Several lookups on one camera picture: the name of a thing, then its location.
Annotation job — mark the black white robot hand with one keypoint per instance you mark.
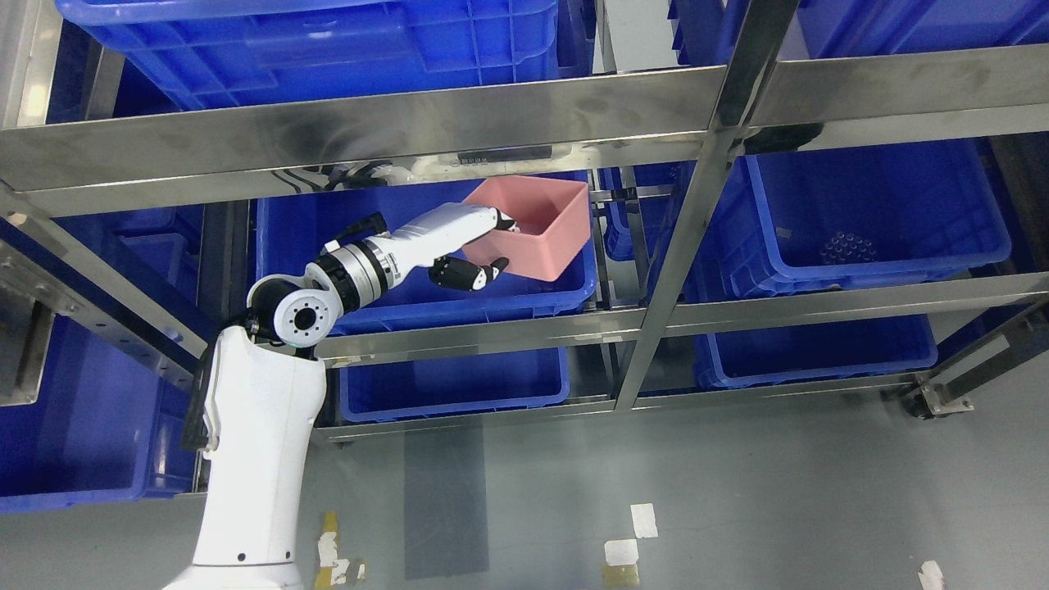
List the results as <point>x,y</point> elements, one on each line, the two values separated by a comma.
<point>430,241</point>

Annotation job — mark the pink plastic storage box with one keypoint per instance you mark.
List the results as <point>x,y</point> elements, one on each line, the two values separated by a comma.
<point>554,221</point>

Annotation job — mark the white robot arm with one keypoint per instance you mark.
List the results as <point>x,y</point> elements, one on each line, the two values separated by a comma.
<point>260,388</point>

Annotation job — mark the steel shelf rack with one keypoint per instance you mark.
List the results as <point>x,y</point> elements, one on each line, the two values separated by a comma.
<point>754,104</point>

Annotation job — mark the blue target shelf bin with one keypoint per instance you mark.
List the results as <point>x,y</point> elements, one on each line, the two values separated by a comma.
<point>291,231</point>

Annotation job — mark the blue bin top shelf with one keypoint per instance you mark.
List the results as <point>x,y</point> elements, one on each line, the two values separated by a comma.
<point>206,55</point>

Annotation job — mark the blue bin bottom centre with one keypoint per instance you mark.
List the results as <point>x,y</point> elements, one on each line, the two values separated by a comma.
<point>419,389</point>

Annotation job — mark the blue bin top right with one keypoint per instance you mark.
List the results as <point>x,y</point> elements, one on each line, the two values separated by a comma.
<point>706,32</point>

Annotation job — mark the large blue bin left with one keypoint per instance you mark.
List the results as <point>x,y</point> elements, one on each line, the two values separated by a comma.
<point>108,423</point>

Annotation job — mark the blue bin right middle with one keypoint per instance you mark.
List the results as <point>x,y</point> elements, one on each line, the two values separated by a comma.
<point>849,218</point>

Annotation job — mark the blue bin bottom right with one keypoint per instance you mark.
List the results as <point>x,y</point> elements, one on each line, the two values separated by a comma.
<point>837,350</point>

